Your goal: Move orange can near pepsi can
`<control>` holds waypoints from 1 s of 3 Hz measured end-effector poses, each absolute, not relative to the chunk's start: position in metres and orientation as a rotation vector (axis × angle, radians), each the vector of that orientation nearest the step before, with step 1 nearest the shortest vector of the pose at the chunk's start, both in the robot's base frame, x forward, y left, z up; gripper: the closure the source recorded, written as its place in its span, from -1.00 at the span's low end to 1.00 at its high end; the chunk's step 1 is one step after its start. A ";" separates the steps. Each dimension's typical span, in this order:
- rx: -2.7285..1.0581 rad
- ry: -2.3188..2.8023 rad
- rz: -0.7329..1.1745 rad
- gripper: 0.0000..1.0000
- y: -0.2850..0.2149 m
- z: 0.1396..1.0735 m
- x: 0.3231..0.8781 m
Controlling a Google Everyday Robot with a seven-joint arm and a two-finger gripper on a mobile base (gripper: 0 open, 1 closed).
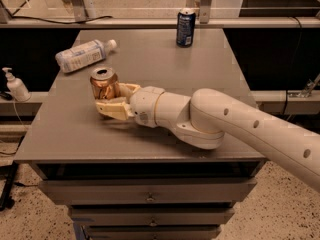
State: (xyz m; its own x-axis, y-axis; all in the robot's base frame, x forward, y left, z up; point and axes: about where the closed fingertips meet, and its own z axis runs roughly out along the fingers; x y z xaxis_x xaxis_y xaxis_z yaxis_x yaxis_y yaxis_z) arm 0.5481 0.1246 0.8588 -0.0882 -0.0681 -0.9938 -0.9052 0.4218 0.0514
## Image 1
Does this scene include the clear plastic water bottle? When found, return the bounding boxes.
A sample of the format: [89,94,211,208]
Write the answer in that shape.
[55,39,117,73]

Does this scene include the middle grey drawer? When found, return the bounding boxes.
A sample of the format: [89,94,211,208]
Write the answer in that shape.
[69,206,234,227]

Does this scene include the blue Pepsi can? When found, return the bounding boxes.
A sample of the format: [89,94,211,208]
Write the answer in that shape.
[176,8,196,48]

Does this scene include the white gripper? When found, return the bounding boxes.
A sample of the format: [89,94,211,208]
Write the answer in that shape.
[95,83,165,128]

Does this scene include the white pump dispenser bottle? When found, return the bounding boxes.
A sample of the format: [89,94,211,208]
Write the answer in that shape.
[2,67,31,102]

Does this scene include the black cable on ledge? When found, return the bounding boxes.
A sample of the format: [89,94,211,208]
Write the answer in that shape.
[0,0,114,26]

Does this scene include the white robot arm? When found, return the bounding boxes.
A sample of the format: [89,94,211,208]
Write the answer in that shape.
[95,83,320,191]

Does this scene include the bottom grey drawer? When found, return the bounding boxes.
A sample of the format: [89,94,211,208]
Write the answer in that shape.
[86,226,221,240]

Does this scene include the black stand leg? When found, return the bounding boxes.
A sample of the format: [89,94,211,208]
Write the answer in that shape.
[0,162,18,211]

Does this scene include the orange La Croix can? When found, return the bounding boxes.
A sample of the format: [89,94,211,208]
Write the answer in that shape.
[90,67,120,100]

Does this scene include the grey drawer cabinet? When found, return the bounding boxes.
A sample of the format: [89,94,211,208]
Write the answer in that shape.
[13,28,268,240]

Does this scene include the grey drawer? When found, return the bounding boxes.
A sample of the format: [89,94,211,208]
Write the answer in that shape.
[69,206,234,227]
[39,178,256,205]
[86,226,221,240]

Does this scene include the top grey drawer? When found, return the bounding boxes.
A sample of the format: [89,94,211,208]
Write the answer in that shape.
[39,178,256,205]

